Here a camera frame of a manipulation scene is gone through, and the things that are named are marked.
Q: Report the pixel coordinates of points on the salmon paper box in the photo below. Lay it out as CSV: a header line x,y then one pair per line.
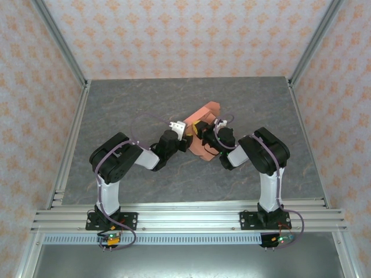
x,y
194,147

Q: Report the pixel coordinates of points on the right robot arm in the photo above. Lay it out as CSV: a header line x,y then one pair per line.
x,y
269,150

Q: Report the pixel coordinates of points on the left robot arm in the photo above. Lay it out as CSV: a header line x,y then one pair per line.
x,y
111,162

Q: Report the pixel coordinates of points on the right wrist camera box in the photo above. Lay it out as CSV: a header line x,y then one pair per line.
x,y
221,123

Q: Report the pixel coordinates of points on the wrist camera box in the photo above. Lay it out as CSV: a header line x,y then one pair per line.
x,y
178,130
221,123

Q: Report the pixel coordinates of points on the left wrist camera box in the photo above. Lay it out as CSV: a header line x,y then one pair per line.
x,y
178,130

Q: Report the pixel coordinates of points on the aluminium mounting rail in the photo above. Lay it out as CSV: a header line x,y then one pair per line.
x,y
188,217

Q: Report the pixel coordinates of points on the aluminium side rail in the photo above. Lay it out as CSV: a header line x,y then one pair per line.
x,y
82,101
300,116

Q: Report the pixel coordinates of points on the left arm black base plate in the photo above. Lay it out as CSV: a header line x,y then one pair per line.
x,y
130,217

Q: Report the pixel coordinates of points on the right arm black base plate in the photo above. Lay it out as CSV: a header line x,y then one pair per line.
x,y
246,220

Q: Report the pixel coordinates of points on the aluminium frame post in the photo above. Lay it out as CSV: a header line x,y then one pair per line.
x,y
316,43
58,43

